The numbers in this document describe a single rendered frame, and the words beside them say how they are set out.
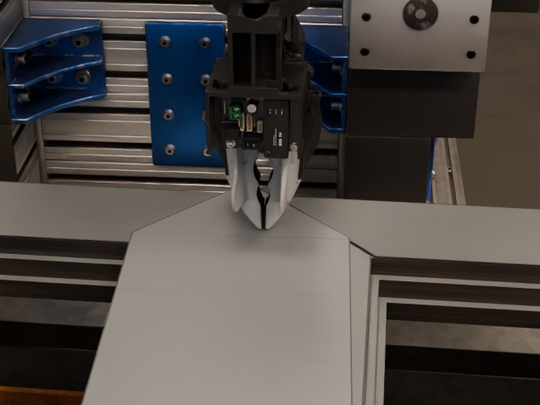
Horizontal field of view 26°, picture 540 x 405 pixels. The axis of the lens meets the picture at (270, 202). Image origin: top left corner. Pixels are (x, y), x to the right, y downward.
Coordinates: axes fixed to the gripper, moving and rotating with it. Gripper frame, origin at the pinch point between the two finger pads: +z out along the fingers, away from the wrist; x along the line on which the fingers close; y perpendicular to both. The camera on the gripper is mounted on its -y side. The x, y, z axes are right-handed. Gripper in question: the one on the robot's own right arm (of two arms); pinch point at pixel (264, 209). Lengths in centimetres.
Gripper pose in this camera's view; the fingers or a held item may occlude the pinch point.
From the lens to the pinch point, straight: 96.7
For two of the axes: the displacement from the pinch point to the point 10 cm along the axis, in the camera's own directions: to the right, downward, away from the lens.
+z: 0.0, 8.7, 5.0
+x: 9.9, 0.5, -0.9
